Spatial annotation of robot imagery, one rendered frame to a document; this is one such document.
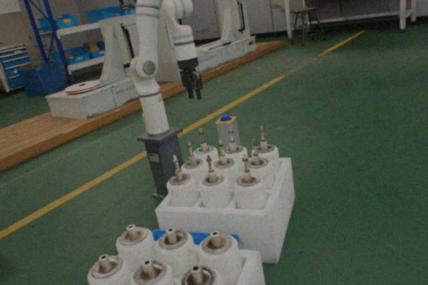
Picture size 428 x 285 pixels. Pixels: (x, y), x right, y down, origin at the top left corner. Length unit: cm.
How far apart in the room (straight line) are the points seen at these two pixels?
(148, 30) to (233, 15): 341
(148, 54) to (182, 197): 58
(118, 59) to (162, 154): 204
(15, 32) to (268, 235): 667
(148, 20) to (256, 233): 87
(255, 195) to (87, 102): 218
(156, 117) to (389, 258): 97
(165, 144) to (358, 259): 83
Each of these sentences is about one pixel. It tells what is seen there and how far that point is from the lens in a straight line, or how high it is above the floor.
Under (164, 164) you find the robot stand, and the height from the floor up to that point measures 18.
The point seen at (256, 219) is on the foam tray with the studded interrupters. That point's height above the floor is 16.
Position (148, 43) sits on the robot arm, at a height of 67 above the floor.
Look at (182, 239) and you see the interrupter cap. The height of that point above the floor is 25.
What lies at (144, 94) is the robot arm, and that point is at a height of 48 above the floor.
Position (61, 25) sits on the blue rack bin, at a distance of 611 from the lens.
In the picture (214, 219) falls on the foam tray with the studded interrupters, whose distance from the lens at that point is 116.
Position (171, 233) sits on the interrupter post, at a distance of 92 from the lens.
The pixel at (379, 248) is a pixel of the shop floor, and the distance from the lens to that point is 127.
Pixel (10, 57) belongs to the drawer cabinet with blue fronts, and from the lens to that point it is 646.
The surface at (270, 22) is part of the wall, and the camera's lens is 681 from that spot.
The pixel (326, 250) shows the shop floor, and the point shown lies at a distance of 125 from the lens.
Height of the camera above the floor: 78
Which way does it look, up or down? 20 degrees down
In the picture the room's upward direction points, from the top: 11 degrees counter-clockwise
